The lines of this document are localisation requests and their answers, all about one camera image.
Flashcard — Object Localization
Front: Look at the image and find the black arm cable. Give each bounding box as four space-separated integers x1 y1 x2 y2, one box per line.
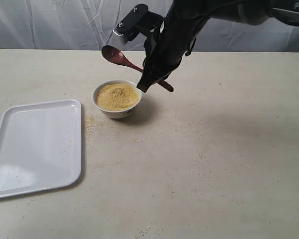
185 9 230 57

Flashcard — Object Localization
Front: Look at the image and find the yellow millet grain heap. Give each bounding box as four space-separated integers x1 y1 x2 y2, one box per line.
96 83 139 111

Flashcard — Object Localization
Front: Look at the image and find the white wrinkled backdrop curtain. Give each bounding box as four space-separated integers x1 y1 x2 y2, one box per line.
0 0 299 52

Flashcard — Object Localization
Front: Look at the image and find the white ceramic bowl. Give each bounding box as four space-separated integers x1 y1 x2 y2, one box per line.
92 80 142 119

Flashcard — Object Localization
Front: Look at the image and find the white rectangular plastic tray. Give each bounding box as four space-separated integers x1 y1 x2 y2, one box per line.
0 100 82 199

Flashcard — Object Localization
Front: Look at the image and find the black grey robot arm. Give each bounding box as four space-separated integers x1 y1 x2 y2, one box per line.
137 0 299 92

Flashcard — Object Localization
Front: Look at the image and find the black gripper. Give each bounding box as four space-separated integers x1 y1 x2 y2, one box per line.
136 9 197 94

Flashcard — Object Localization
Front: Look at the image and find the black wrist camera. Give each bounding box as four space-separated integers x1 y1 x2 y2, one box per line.
113 3 163 45

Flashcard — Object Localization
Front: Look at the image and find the dark brown wooden spoon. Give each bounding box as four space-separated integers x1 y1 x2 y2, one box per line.
101 45 174 92

